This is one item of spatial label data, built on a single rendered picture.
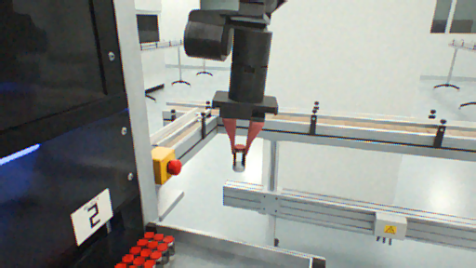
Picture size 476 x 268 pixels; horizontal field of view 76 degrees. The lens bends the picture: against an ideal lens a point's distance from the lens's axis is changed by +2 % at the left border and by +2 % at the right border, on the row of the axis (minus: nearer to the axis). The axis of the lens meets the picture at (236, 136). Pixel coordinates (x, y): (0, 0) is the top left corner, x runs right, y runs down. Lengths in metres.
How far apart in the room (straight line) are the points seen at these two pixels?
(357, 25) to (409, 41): 0.28
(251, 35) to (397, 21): 1.48
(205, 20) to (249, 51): 0.08
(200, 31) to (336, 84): 1.48
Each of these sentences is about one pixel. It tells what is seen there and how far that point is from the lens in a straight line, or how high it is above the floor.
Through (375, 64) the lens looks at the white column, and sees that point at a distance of 1.88.
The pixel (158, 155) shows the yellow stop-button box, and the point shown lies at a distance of 0.76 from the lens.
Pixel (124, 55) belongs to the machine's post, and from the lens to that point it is 0.62.
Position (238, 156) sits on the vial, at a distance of 0.51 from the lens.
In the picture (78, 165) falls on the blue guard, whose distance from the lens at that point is 0.55.
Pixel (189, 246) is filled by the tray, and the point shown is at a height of 0.88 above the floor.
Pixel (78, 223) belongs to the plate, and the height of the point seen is 1.03.
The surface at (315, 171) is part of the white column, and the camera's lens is 2.08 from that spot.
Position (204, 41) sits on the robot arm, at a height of 1.31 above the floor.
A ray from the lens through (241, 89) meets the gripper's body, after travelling 0.45.
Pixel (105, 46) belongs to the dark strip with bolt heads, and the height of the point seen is 1.30.
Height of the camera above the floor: 1.34
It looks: 21 degrees down
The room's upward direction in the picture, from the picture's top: straight up
